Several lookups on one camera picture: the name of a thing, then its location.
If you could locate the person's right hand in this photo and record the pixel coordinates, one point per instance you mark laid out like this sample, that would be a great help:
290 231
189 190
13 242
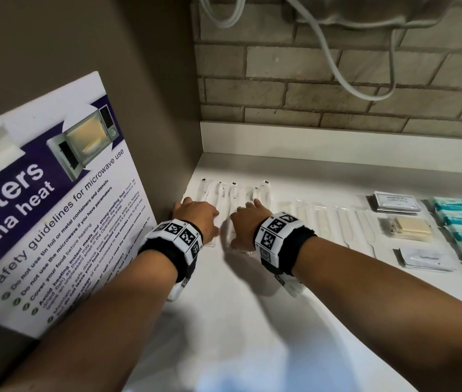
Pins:
249 224

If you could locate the person's left hand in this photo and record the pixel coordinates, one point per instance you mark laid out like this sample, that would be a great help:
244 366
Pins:
198 218

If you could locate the beige soap bars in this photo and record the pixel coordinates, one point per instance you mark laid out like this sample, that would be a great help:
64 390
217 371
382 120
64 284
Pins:
413 228

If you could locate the person's right forearm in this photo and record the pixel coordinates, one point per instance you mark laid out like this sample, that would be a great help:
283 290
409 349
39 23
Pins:
398 314

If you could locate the person's left forearm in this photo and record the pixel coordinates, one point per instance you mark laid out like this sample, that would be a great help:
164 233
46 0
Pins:
104 330

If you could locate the black right wristband with markers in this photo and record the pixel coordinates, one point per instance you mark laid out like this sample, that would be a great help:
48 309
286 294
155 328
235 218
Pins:
284 240

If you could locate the white backsplash upstand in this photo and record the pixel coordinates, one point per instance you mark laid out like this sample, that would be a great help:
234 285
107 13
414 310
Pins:
337 144

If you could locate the white printed paper sheet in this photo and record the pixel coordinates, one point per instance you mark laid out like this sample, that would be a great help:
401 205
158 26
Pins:
71 220

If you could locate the dark brown side panel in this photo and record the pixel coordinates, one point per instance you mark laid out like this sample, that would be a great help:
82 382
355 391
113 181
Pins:
71 44

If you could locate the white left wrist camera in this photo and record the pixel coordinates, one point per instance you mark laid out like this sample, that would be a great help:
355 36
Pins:
178 287

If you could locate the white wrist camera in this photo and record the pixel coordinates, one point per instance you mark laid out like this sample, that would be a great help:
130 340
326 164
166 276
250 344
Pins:
292 285
178 287

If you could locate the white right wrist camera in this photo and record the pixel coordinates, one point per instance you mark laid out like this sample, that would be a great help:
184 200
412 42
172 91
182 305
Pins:
292 285

